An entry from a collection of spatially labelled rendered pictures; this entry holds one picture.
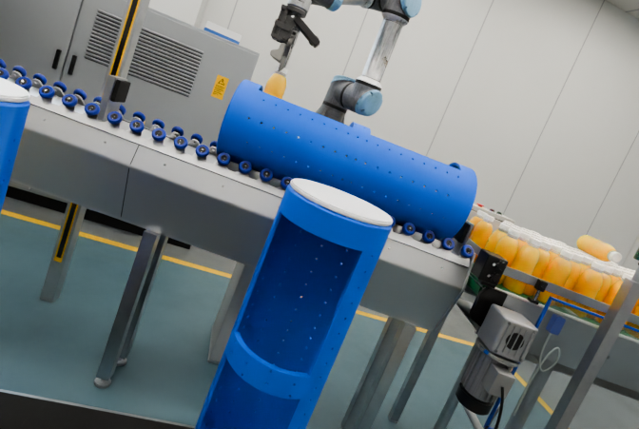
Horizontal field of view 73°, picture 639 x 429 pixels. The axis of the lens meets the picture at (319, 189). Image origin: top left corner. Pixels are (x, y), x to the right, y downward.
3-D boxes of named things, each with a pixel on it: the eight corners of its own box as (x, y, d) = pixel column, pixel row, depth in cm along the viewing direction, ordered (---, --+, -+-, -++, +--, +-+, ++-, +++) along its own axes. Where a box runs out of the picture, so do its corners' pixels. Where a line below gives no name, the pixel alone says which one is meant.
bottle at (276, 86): (276, 126, 152) (295, 76, 149) (262, 122, 146) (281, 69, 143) (263, 120, 156) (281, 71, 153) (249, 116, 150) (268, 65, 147)
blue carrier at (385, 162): (226, 149, 167) (250, 80, 162) (430, 227, 175) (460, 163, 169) (208, 161, 139) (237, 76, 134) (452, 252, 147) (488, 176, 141)
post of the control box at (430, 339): (388, 415, 208) (474, 228, 192) (395, 418, 208) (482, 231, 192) (389, 420, 204) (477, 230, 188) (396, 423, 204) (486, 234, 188)
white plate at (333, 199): (291, 171, 121) (289, 175, 121) (291, 190, 94) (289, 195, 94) (380, 204, 124) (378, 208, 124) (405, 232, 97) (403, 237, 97)
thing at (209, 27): (202, 32, 295) (206, 21, 294) (236, 47, 304) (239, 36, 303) (203, 31, 284) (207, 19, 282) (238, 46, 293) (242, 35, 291)
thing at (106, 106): (108, 118, 155) (122, 76, 152) (120, 122, 155) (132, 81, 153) (95, 118, 145) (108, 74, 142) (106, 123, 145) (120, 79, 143)
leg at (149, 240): (98, 376, 162) (147, 226, 153) (113, 380, 163) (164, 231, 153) (90, 385, 157) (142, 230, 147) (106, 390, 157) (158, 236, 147)
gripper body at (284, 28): (271, 41, 150) (283, 7, 148) (294, 49, 150) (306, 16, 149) (269, 37, 142) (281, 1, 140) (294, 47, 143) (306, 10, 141)
